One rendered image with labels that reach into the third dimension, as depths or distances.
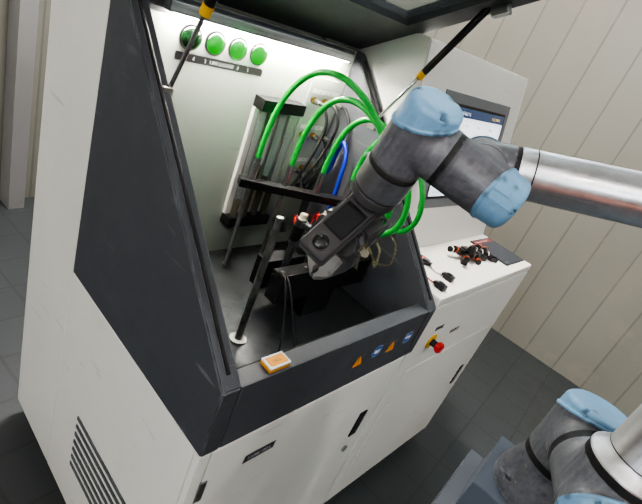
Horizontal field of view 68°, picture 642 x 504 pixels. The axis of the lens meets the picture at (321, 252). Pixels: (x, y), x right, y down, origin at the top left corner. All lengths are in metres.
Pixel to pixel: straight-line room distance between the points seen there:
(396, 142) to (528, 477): 0.65
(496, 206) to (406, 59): 0.82
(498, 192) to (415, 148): 0.11
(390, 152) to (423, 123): 0.06
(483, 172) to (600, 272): 2.82
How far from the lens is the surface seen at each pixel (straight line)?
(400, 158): 0.61
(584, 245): 3.38
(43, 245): 1.45
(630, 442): 0.80
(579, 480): 0.83
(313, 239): 0.65
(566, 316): 3.50
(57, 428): 1.62
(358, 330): 1.08
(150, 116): 0.90
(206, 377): 0.84
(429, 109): 0.58
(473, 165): 0.61
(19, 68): 2.82
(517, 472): 1.01
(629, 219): 0.78
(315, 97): 1.35
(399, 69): 1.38
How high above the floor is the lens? 1.53
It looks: 26 degrees down
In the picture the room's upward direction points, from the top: 22 degrees clockwise
